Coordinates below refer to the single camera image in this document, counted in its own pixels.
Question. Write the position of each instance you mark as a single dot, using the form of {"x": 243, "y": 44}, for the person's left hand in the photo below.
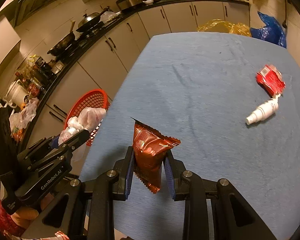
{"x": 25, "y": 217}

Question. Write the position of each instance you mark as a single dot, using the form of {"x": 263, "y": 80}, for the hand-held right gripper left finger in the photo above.
{"x": 129, "y": 180}

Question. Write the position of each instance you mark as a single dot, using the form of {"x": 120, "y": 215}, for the black kitchen countertop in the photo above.
{"x": 126, "y": 16}

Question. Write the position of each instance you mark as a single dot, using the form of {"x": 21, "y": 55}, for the clear plastic bag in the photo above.
{"x": 90, "y": 116}
{"x": 108, "y": 17}

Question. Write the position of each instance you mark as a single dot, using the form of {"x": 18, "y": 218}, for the white spray bottle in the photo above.
{"x": 262, "y": 111}

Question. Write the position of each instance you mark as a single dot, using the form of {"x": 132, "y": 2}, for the crumpled red packet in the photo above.
{"x": 271, "y": 80}

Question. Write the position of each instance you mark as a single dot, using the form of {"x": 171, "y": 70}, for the beige lower cabinets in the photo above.
{"x": 102, "y": 62}

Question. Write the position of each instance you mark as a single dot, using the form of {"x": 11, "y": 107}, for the brown snack packet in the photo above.
{"x": 150, "y": 152}

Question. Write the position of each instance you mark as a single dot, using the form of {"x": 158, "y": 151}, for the red plastic basket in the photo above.
{"x": 95, "y": 100}

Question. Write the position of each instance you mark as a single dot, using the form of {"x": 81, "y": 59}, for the wok with metal lid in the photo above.
{"x": 90, "y": 20}

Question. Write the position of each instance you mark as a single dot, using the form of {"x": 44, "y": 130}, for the crumpled white plastic bag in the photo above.
{"x": 25, "y": 112}

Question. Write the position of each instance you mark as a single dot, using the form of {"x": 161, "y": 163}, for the steel baking tray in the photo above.
{"x": 130, "y": 2}

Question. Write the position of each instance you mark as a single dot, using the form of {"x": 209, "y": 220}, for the blue plastic bag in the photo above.
{"x": 267, "y": 32}

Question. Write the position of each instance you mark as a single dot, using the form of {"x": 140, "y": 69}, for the blue tablecloth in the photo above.
{"x": 215, "y": 142}

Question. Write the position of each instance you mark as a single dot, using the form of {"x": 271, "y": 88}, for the black range hood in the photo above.
{"x": 45, "y": 0}

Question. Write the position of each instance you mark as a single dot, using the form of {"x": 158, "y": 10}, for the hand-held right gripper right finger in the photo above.
{"x": 170, "y": 180}

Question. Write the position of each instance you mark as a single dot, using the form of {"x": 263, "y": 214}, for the white rice cooker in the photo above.
{"x": 17, "y": 92}

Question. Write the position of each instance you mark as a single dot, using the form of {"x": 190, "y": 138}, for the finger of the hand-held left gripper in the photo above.
{"x": 77, "y": 138}
{"x": 40, "y": 146}

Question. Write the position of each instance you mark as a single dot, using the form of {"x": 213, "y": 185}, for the beige upper cabinets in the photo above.
{"x": 2, "y": 42}

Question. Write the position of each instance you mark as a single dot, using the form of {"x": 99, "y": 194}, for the cluster of condiment bottles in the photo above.
{"x": 35, "y": 72}

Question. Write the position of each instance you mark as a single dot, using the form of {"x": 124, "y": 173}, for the black wok with utensil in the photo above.
{"x": 62, "y": 44}

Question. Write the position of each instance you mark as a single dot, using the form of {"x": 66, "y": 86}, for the red white striped bag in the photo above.
{"x": 61, "y": 235}

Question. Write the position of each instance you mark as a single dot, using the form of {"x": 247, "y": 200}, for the beige cabinets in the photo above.
{"x": 2, "y": 42}
{"x": 102, "y": 62}

